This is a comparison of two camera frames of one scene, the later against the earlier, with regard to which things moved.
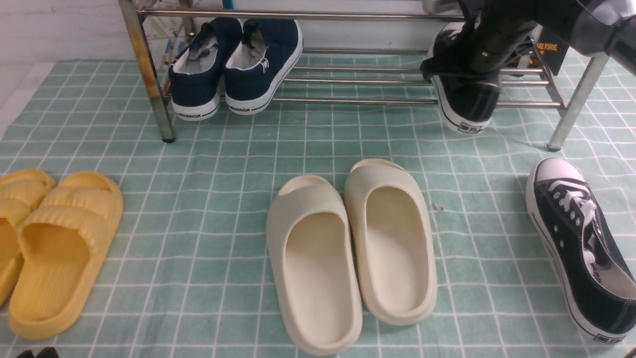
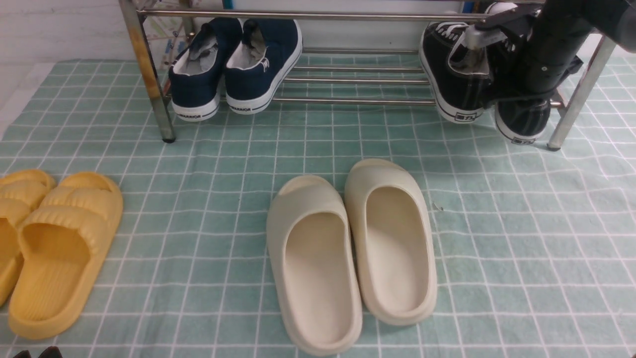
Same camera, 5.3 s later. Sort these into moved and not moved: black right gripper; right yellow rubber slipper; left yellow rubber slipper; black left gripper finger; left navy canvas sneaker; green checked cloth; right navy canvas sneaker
Moved: black right gripper
Not moved: right yellow rubber slipper; green checked cloth; left yellow rubber slipper; black left gripper finger; left navy canvas sneaker; right navy canvas sneaker
